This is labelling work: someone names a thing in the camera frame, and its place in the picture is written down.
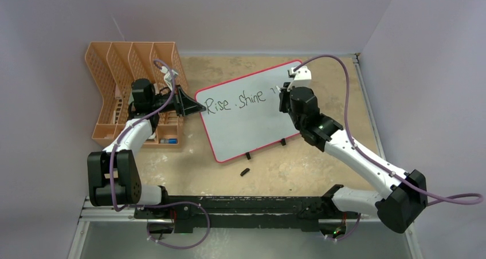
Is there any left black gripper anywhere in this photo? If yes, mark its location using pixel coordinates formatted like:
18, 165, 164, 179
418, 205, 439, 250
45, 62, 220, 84
150, 85, 205, 117

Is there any pink-framed whiteboard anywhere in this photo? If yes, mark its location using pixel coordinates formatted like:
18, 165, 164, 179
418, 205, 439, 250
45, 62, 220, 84
195, 60, 301, 163

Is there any black marker cap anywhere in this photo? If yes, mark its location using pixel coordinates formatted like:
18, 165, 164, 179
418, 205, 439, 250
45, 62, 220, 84
240, 168, 250, 176

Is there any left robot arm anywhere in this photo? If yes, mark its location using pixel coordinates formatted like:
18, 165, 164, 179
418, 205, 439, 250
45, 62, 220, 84
87, 79, 206, 218

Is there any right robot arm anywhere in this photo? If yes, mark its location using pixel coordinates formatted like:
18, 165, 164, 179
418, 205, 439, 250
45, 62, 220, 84
279, 82, 428, 233

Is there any blue small item in tray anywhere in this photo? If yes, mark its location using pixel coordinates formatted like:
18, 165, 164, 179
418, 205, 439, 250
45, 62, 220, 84
159, 138, 178, 144

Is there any orange plastic file organizer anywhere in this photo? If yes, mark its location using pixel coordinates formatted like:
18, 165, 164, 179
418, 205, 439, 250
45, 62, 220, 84
85, 42, 189, 147

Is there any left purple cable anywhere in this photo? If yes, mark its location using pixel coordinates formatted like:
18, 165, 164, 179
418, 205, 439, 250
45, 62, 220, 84
109, 59, 211, 250

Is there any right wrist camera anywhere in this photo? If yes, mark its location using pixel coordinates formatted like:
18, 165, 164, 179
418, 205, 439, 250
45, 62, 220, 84
286, 65, 312, 92

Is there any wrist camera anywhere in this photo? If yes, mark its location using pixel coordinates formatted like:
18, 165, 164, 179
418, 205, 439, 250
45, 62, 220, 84
286, 65, 312, 92
160, 67, 179, 90

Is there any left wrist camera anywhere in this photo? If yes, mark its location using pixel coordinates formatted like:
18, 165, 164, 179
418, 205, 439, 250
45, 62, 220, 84
160, 67, 179, 90

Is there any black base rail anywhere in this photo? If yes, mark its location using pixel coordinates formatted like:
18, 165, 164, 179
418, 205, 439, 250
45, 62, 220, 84
134, 195, 358, 233

